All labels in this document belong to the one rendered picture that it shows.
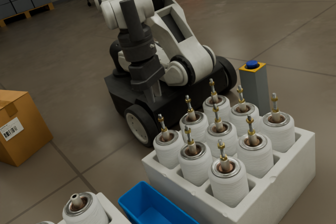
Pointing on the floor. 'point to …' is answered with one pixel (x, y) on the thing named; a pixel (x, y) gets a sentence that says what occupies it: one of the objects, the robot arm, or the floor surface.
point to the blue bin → (151, 207)
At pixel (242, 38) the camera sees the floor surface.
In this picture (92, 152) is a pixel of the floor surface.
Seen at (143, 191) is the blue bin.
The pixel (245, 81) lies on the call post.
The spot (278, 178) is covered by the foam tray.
